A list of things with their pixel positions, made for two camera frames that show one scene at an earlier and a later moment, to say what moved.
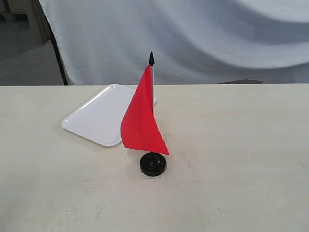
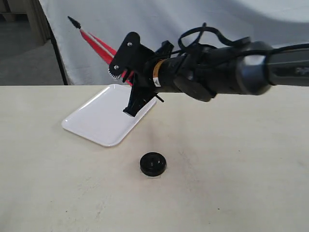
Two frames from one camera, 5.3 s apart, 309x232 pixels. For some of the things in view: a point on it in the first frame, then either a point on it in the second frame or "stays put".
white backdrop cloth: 109,42 stays put
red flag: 139,129 → 105,52
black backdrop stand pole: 58,57 stays put
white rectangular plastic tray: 100,118 stays put
